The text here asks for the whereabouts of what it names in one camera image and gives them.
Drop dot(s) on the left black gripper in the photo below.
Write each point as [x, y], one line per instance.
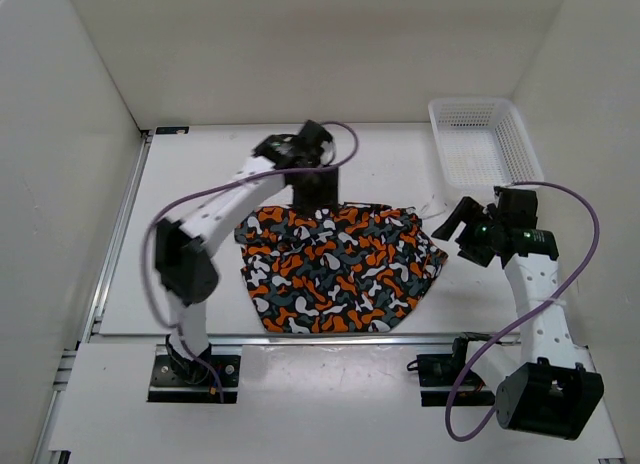
[327, 198]

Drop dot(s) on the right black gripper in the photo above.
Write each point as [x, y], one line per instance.
[467, 211]

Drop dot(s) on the orange camouflage shorts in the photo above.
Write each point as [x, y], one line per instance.
[361, 267]

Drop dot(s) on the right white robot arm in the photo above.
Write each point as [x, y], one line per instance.
[532, 366]

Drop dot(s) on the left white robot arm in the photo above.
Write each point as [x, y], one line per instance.
[183, 250]

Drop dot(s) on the white perforated plastic basket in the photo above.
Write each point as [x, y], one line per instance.
[481, 143]

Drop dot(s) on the black label sticker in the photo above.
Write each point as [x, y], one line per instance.
[172, 130]

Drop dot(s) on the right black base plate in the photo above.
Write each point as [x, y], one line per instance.
[438, 372]

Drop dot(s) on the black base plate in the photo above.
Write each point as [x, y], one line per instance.
[169, 383]
[438, 372]

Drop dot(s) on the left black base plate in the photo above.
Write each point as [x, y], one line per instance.
[169, 383]

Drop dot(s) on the aluminium rail front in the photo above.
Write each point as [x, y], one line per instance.
[291, 339]

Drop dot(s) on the aluminium rail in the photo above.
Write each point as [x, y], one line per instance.
[94, 309]
[291, 339]

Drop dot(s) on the aluminium rail left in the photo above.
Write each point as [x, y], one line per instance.
[94, 309]

